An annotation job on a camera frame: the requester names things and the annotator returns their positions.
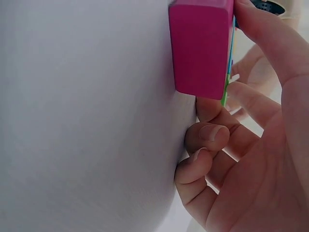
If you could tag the person's left hand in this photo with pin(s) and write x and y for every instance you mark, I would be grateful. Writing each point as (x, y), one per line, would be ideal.
(258, 70)

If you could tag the person's right hand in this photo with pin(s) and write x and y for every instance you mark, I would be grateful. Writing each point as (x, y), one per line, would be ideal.
(272, 157)

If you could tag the person's right thumb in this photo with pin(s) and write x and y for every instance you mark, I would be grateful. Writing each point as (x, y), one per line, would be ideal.
(268, 36)

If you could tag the person's left fingers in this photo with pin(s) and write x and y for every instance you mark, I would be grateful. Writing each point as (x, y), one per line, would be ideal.
(258, 70)

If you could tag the pink rectangular box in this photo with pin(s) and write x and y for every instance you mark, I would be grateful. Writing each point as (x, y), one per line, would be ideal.
(199, 48)

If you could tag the black wrist band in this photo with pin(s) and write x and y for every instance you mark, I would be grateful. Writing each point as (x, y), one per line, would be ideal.
(270, 6)

